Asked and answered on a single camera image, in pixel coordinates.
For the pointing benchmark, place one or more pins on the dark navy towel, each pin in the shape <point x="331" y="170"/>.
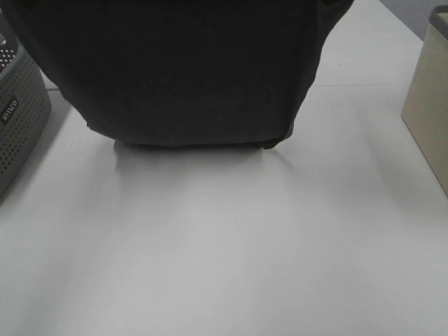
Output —
<point x="180" y="73"/>

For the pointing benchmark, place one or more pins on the beige fabric storage bin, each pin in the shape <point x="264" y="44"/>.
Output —
<point x="425" y="108"/>

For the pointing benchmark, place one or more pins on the grey perforated plastic basket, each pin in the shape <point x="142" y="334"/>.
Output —
<point x="25" y="105"/>

